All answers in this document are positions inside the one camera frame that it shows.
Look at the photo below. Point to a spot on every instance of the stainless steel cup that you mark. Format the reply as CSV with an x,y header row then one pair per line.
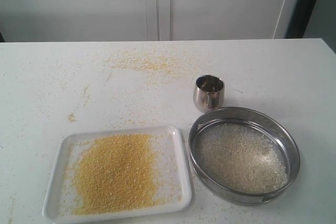
x,y
209,92

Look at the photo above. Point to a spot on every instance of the round steel mesh sieve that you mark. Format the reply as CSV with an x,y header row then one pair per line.
x,y
257,121

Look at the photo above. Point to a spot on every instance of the white plastic tray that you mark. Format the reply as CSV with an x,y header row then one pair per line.
x,y
54,195

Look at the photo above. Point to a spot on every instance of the yellow millet pile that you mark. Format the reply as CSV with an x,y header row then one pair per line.
x,y
120,173

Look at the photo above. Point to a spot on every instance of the rice and millet mixture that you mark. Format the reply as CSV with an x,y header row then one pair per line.
x,y
241,158

